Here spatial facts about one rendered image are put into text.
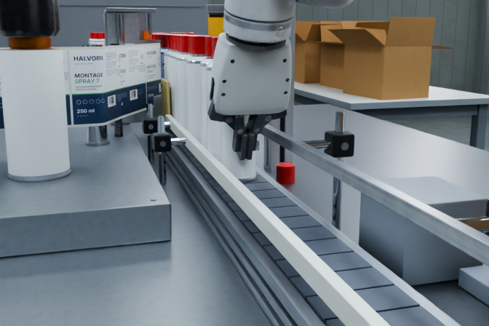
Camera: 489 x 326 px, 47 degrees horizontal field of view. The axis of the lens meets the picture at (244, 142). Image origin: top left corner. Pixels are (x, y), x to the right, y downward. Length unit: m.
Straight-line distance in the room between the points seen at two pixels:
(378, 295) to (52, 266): 0.37
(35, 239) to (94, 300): 0.16
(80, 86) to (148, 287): 0.55
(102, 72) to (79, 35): 5.14
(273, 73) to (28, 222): 0.35
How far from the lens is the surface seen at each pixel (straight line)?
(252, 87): 0.70
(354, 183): 0.53
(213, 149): 0.84
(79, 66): 1.07
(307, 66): 3.41
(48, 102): 0.84
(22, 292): 0.64
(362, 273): 0.53
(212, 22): 0.97
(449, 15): 7.76
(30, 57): 0.84
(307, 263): 0.46
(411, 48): 2.72
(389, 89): 2.66
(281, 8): 0.65
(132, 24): 1.36
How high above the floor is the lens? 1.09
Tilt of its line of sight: 11 degrees down
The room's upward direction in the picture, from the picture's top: straight up
